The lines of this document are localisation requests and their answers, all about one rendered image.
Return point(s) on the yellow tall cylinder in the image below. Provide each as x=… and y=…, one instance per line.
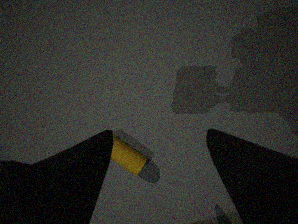
x=127, y=157

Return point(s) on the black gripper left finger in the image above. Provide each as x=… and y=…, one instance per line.
x=61, y=189

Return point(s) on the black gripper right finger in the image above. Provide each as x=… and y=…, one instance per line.
x=262, y=183

